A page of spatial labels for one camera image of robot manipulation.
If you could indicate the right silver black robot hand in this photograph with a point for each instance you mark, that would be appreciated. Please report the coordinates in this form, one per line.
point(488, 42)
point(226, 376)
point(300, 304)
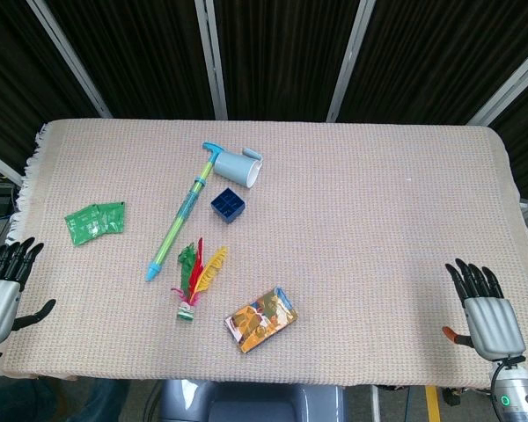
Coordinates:
point(493, 321)

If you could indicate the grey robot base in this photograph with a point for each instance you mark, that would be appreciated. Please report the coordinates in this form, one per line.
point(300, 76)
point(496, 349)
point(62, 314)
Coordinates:
point(251, 402)

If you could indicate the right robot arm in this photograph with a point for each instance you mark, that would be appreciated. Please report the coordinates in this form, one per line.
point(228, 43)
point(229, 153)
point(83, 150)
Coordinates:
point(512, 387)

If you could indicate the colourful feather shuttlecock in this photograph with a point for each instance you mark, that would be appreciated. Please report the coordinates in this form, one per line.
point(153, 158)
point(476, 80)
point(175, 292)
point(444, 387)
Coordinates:
point(198, 281)

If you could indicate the green snack packet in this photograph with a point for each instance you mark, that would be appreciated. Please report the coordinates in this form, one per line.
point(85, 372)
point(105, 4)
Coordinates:
point(96, 222)

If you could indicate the blue green water pump toy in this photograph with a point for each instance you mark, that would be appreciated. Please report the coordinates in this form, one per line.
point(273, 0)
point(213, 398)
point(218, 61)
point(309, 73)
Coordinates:
point(182, 211)

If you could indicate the orange snack box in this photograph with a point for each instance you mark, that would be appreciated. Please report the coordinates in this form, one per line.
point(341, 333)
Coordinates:
point(261, 324)

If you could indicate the pink woven tablecloth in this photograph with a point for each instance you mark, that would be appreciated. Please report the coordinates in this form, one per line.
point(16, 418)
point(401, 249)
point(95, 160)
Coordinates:
point(264, 255)

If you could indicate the dark blue cube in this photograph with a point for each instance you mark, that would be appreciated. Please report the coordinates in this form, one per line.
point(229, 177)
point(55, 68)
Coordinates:
point(228, 205)

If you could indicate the light blue mug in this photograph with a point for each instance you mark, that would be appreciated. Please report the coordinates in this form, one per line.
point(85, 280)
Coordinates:
point(239, 166)

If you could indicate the black folding screen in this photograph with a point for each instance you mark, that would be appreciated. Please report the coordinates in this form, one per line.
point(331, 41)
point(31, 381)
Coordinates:
point(264, 57)

